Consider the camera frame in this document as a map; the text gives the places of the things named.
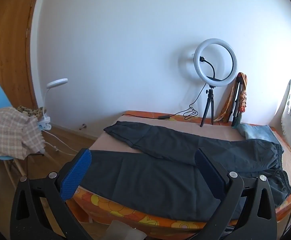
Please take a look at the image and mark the orange patterned scarf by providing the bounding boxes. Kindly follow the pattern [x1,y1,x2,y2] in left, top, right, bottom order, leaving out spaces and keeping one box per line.
[216,72,248,123]

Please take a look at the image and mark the wooden door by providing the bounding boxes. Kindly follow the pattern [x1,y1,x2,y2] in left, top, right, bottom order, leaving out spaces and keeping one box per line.
[0,0,42,143]

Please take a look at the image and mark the dark grey pants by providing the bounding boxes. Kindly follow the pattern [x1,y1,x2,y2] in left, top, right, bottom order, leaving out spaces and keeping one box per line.
[79,121,291,222]

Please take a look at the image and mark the grey paper sheet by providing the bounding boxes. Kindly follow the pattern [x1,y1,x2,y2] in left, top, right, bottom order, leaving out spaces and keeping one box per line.
[105,219,149,240]

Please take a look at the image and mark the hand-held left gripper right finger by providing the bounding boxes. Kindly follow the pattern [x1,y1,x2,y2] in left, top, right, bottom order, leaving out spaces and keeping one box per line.
[194,148,277,240]

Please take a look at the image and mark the table with orange floral cover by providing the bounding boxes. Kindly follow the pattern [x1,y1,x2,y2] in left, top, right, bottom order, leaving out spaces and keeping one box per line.
[72,110,291,233]

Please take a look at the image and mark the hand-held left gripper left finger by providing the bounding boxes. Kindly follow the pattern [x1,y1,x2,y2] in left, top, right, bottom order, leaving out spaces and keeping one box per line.
[10,148,93,240]

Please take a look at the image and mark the white ring light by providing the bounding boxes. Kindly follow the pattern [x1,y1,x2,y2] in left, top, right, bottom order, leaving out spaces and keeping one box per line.
[194,38,238,85]

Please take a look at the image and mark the blue denim cloth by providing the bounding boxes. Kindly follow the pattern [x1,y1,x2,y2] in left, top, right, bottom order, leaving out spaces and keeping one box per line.
[237,123,282,146]

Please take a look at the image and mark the white lamp cable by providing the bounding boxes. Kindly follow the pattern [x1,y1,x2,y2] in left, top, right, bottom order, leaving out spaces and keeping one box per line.
[41,129,80,156]

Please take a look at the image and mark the beige plaid blanket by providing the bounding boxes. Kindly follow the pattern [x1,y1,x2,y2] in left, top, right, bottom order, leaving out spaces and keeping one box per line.
[0,107,46,160]

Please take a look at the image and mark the white clip-on desk lamp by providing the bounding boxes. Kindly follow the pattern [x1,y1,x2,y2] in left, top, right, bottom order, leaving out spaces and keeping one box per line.
[37,78,68,132]

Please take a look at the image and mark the leopard print cloth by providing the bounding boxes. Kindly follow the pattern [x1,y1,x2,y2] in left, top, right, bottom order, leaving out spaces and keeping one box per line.
[17,105,45,121]

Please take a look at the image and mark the black ring light cable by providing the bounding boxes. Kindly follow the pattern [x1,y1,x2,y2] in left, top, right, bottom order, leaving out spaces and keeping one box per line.
[122,83,209,121]

